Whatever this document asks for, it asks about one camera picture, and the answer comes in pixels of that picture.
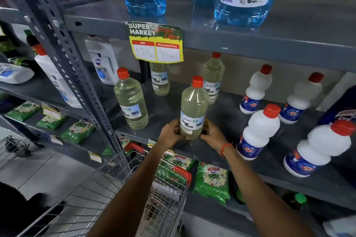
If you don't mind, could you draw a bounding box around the person's left hand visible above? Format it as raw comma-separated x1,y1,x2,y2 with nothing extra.
157,118,185,150

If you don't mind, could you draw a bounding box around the person's right hand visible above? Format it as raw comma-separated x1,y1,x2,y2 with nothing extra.
200,118,230,158

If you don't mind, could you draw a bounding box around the metal wire shopping cart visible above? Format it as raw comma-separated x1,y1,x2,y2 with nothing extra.
15,141,192,237

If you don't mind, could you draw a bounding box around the grey metal shelf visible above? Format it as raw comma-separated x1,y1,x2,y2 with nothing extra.
0,0,356,237

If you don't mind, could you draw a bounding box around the person's right forearm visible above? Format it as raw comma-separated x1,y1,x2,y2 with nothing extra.
222,145,315,237

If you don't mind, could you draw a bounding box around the person's left forearm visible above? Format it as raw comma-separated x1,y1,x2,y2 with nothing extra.
88,145,173,237

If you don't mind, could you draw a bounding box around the orange wrist thread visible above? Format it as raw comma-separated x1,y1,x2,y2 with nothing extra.
220,142,234,159

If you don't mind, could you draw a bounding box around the row of green detergent packets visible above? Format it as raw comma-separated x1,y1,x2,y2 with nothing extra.
4,100,231,207

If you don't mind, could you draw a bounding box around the white jug with blue label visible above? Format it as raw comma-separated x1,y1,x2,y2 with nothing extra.
84,35,121,86

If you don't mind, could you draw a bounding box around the large white bottle red cap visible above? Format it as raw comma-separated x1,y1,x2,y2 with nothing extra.
33,44,83,109

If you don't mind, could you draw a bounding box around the plain white lying bottle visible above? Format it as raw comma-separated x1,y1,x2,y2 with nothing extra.
322,214,356,237

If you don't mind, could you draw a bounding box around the white lying bottle blue label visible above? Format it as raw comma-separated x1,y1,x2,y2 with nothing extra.
0,63,35,84

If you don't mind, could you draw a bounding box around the empty metal wire trolley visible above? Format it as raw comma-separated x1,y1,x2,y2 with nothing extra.
0,134,31,171

